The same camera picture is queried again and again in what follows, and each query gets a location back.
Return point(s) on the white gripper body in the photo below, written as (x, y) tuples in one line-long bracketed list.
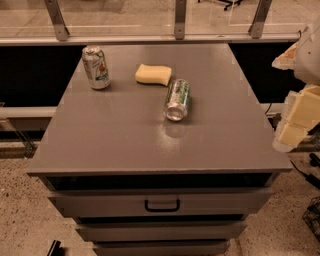
[(309, 58)]

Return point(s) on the middle metal bracket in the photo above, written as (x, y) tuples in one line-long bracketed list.
[(180, 17)]

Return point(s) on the grey drawer cabinet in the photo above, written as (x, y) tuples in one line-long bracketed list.
[(105, 152)]

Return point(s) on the black drawer handle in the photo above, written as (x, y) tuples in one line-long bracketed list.
[(162, 206)]

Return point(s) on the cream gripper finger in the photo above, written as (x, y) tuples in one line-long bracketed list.
[(286, 60), (300, 114)]

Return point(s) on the metal bracket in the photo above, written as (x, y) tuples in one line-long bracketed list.
[(60, 29), (257, 26), (180, 17)]

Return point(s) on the left metal bracket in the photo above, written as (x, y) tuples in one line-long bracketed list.
[(60, 29)]

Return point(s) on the green soda can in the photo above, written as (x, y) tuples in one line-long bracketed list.
[(177, 100)]

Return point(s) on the metal window rail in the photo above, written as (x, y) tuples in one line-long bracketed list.
[(150, 39)]

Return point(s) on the black wire basket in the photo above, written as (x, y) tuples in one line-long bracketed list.
[(312, 217)]

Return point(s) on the black object on floor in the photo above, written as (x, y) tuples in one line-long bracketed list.
[(55, 249)]

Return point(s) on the yellow sponge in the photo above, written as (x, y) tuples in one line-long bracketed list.
[(147, 74)]

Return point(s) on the right metal bracket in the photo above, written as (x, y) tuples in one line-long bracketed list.
[(257, 26)]

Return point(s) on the white soda can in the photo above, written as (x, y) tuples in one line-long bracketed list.
[(95, 67)]

